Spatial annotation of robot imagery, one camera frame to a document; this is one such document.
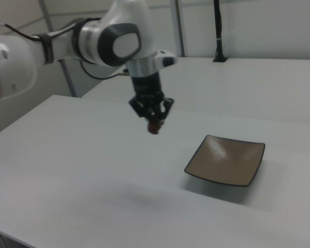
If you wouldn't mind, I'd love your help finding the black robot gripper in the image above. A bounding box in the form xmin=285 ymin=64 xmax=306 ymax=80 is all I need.
xmin=129 ymin=72 xmax=175 ymax=122

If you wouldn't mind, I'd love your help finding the small round brown food item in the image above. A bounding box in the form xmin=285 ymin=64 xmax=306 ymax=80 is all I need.
xmin=147 ymin=119 xmax=163 ymax=135

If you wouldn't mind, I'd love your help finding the square brown ceramic plate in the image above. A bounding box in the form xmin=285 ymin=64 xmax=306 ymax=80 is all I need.
xmin=183 ymin=134 xmax=266 ymax=188

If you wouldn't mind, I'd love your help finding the grey metal frame post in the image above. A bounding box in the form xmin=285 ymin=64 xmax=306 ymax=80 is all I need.
xmin=169 ymin=0 xmax=186 ymax=58
xmin=39 ymin=0 xmax=78 ymax=98

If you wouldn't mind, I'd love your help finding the black camera stand pole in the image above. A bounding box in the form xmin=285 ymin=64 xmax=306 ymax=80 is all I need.
xmin=212 ymin=0 xmax=229 ymax=63

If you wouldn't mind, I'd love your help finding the black velcro strap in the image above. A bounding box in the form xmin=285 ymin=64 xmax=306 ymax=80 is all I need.
xmin=38 ymin=33 xmax=55 ymax=66

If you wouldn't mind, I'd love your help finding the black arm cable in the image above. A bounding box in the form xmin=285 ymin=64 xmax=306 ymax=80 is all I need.
xmin=0 ymin=17 xmax=131 ymax=80

